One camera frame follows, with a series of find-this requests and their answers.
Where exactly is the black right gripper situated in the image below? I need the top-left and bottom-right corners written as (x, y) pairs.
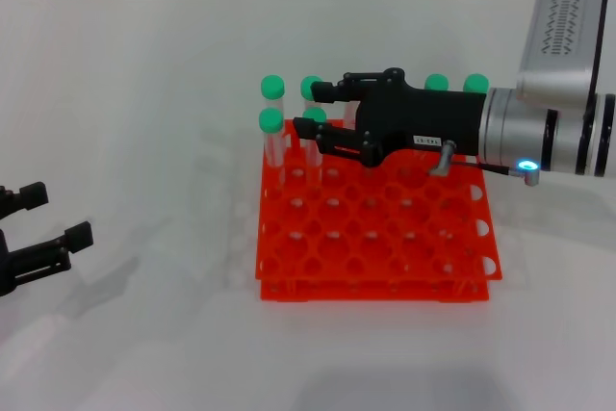
top-left (294, 67), bottom-right (488, 169)

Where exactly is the orange test tube rack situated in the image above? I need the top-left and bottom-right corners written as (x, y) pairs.
top-left (254, 116), bottom-right (504, 304)

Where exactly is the right arm connector cable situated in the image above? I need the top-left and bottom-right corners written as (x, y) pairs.
top-left (427, 139), bottom-right (541, 187)

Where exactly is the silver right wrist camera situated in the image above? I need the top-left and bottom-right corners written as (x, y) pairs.
top-left (515, 0), bottom-right (610, 107)

